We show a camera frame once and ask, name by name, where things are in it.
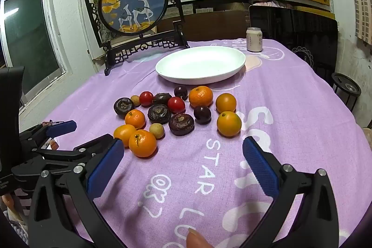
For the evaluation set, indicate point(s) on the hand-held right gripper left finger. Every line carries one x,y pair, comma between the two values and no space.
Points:
104,171

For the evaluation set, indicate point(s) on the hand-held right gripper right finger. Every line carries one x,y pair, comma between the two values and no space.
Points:
261,169

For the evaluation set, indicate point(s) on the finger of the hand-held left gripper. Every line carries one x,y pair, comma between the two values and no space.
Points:
96,144
62,127

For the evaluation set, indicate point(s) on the small orange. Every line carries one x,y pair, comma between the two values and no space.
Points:
225,102
123,134
142,143
135,118
229,123

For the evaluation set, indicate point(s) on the small tan longan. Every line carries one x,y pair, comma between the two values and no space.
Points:
135,100
157,131

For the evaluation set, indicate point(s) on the red cherry tomato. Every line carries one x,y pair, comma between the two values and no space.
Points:
146,98
176,104

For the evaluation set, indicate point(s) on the dark purple plum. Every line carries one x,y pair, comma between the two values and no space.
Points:
180,92
202,114

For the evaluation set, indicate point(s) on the large mandarin orange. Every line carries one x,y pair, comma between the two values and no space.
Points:
200,96

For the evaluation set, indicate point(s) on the white oval plate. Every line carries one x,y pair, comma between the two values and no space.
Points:
200,65

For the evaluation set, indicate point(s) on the person's left hand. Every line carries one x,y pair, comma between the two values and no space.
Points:
8,203

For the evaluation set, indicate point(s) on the person's right hand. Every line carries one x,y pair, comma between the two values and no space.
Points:
197,240

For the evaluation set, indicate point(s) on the purple printed tablecloth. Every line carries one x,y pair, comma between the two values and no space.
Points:
290,120

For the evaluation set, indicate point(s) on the white framed window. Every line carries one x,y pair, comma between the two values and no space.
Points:
29,38

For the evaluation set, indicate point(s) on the black round stool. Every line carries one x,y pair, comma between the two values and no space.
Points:
345,89

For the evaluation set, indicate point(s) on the pale drink can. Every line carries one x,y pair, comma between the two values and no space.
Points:
254,40

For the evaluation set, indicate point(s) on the round deer painting table screen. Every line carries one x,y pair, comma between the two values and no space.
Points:
130,1

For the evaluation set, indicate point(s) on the brown wooden board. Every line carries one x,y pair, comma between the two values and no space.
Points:
209,25

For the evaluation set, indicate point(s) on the checkered hanging cloth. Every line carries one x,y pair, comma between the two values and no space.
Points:
361,4

